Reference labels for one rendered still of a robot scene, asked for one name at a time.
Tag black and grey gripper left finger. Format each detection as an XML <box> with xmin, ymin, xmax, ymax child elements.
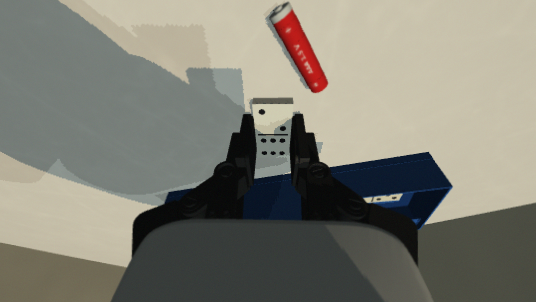
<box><xmin>132</xmin><ymin>114</ymin><xmax>257</xmax><ymax>257</ymax></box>

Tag grey and cream domino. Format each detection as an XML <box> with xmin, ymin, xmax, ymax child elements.
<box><xmin>364</xmin><ymin>194</ymin><xmax>402</xmax><ymax>203</ymax></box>

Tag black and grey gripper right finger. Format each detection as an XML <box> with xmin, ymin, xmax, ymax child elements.
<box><xmin>289</xmin><ymin>114</ymin><xmax>418</xmax><ymax>267</ymax></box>

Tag blue rack of bins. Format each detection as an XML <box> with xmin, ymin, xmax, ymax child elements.
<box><xmin>243</xmin><ymin>152</ymin><xmax>453</xmax><ymax>230</ymax></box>

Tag red aaa battery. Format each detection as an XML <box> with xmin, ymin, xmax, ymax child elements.
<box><xmin>269</xmin><ymin>2</ymin><xmax>328</xmax><ymax>93</ymax></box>

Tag white domino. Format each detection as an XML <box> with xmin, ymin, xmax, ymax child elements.
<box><xmin>252</xmin><ymin>98</ymin><xmax>294</xmax><ymax>158</ymax></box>

